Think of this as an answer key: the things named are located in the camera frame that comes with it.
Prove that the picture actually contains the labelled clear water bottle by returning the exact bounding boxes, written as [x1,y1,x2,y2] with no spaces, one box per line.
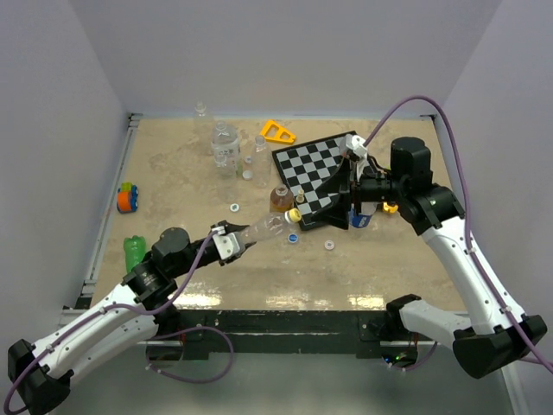
[212,120,243,176]

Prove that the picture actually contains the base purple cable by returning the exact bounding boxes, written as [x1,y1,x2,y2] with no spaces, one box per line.
[145,327,234,383]

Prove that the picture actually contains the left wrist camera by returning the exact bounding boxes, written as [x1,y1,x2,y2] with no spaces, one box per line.
[211,220,242,266]

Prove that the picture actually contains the clear bottle yellow cap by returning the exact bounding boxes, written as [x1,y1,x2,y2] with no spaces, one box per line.
[238,211,297,245]

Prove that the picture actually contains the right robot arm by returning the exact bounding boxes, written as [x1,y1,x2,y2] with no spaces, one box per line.
[314,134,547,379]

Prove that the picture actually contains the coloured toy blocks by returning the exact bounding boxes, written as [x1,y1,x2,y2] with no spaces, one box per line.
[382,203,398,214]

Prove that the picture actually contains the cream chess piece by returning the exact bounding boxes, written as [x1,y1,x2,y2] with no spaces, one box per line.
[296,188,305,203]

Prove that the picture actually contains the brown tea bottle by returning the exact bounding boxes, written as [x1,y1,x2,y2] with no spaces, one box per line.
[270,184,295,213]

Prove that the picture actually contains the black white chessboard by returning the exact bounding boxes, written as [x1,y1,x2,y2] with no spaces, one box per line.
[272,131,356,232]

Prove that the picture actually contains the black base frame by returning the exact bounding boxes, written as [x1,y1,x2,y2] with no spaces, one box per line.
[146,310,432,367]

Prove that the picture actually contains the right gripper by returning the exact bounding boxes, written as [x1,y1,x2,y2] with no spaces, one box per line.
[312,155,407,228]

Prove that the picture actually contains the green plastic bottle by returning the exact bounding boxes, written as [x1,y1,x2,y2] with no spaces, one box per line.
[123,235,146,273]

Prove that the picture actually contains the aluminium rail frame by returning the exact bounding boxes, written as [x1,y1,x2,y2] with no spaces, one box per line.
[62,112,143,313]

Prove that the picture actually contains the yellow triangular toy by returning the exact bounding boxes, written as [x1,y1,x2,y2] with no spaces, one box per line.
[259,119,296,145]

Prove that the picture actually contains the clear bottle near board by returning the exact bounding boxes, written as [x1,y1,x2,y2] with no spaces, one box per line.
[251,135,272,188]

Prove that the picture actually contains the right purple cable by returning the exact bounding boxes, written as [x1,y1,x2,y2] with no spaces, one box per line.
[362,95,553,374]

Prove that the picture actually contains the small clear bottle front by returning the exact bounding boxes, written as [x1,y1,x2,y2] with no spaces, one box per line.
[214,153,238,204]

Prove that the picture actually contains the blue label clear bottle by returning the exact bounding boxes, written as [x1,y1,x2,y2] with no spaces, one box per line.
[349,202,378,228]

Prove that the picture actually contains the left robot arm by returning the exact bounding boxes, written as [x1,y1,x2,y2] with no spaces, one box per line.
[3,221,253,414]

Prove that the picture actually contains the clear bottle back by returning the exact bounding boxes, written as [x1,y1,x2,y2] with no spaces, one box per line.
[194,101,214,155]

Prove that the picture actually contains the orange blue toy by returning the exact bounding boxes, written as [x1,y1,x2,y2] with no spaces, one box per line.
[116,182,138,214]

